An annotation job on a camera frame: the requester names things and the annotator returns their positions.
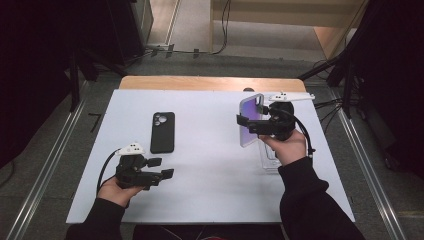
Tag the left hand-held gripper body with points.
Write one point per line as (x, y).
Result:
(133, 176)

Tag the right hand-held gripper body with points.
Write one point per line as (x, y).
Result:
(281, 123)

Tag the iridescent phone case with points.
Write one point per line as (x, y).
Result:
(248, 108)

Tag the black phone case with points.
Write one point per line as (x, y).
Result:
(162, 136)

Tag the clear plastic rack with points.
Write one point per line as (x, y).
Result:
(270, 161)

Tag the person's left hand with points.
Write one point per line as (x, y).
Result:
(116, 193)

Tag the person's right hand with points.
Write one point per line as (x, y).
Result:
(290, 150)

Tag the white board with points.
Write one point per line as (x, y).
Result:
(206, 193)

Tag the wooden table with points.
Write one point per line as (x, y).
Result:
(200, 83)

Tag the black metal stand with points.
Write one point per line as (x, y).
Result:
(348, 96)
(75, 90)

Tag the beige wooden shelf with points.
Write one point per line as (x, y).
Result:
(283, 13)

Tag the dark curtain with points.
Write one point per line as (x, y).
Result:
(33, 66)
(393, 83)

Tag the grey cabinet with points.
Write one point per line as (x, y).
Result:
(143, 20)

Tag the aluminium floor rail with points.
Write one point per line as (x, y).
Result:
(47, 171)
(368, 170)

